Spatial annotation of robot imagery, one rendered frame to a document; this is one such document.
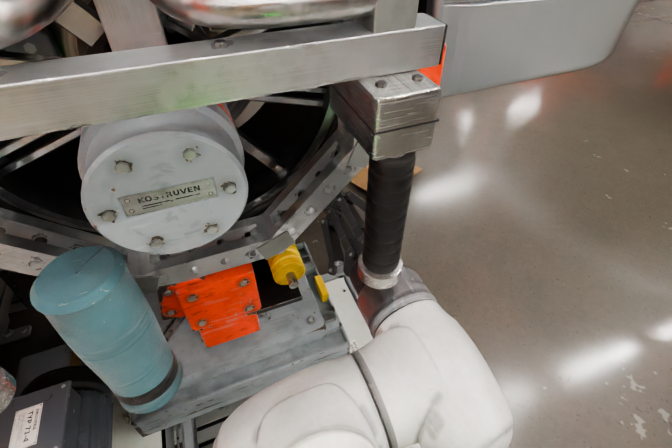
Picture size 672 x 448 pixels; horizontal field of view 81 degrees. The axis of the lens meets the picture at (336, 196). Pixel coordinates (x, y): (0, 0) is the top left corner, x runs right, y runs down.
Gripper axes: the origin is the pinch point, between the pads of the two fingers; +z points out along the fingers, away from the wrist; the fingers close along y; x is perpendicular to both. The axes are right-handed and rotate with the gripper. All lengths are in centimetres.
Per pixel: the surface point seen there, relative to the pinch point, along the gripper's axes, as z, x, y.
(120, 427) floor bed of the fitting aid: 2, -3, -76
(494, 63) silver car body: 4.7, -11.7, 34.1
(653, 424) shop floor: -42, -94, 4
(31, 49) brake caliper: 11.6, 42.2, -6.9
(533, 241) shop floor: 17, -106, 16
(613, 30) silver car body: 5, -29, 55
